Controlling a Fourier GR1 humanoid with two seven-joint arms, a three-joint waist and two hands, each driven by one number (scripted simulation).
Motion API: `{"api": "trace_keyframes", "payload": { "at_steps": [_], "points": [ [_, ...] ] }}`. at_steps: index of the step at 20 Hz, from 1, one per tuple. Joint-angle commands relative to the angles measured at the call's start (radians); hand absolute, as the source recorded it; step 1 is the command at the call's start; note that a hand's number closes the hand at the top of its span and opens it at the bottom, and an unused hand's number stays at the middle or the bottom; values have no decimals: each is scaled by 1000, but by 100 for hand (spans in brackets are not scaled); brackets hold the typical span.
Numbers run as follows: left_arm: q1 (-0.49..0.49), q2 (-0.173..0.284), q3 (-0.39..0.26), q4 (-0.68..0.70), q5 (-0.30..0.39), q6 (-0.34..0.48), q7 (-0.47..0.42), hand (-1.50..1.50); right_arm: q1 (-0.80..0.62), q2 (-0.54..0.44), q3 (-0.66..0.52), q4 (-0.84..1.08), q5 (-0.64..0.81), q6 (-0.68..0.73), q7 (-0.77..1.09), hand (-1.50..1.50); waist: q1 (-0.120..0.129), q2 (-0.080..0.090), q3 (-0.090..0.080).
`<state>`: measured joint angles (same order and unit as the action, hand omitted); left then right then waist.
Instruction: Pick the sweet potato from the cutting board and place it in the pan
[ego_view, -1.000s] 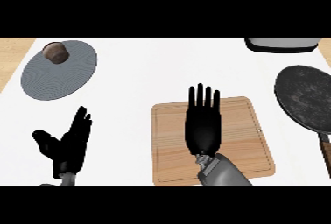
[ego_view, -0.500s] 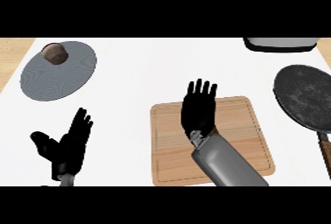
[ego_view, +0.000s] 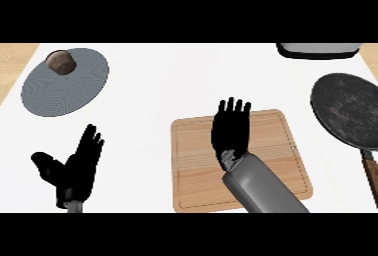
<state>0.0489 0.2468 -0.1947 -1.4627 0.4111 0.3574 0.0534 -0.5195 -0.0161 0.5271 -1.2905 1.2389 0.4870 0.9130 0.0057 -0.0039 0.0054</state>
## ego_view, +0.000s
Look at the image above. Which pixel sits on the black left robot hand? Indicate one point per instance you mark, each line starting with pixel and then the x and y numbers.
pixel 75 170

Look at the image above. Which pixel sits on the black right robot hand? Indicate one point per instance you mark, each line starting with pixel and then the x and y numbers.
pixel 230 133

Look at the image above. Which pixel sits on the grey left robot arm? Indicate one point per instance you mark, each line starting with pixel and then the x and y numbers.
pixel 73 206

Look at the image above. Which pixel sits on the wooden cutting board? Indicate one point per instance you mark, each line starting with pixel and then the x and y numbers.
pixel 196 173

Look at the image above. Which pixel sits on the dark frying pan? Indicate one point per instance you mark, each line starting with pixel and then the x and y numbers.
pixel 348 110

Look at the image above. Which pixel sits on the brown sweet potato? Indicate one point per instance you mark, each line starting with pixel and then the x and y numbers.
pixel 60 62

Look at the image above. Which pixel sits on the grey round plate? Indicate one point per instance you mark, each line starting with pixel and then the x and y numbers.
pixel 60 88

